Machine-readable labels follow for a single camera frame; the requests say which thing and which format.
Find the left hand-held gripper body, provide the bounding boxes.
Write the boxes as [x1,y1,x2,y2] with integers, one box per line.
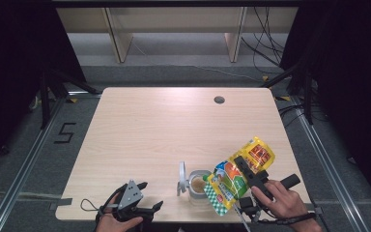
[111,179,157,224]

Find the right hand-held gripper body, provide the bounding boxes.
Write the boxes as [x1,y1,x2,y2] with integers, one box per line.
[238,169,301,224]

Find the black tape numeral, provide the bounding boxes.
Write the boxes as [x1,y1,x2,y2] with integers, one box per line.
[53,122,77,145]

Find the person's right hand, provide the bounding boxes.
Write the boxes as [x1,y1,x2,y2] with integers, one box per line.
[250,179,311,224]

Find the light wooden desk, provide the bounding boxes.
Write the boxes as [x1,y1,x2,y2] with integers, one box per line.
[57,6,300,64]

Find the bundle of black hanging cables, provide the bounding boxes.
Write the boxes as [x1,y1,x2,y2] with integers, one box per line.
[240,6,286,68]

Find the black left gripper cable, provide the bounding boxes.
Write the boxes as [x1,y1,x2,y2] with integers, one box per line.
[94,184,128,232]

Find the black metal stand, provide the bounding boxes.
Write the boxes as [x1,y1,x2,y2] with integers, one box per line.
[259,59,316,126]
[38,67,101,131]

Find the grey tape strip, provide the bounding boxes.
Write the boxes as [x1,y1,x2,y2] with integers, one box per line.
[48,197,73,211]

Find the yellow seasoning pouch green cap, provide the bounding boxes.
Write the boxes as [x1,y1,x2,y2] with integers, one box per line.
[203,135,276,218]

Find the grey lanyard loop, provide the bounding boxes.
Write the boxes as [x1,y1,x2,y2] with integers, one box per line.
[79,198,101,213]

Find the black curtain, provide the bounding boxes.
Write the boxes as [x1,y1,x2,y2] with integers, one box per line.
[0,0,89,177]
[279,0,371,207]

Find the aluminium floor rail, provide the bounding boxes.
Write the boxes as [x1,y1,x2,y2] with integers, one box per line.
[0,96,66,232]
[290,96,370,232]

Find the clear jar with grey lid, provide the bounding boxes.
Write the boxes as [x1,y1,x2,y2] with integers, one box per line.
[176,160,214,203]

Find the person's left hand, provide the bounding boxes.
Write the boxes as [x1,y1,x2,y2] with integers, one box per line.
[95,192,145,232]

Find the black floor cables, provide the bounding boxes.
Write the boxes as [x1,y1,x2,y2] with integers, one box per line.
[277,103,305,128]

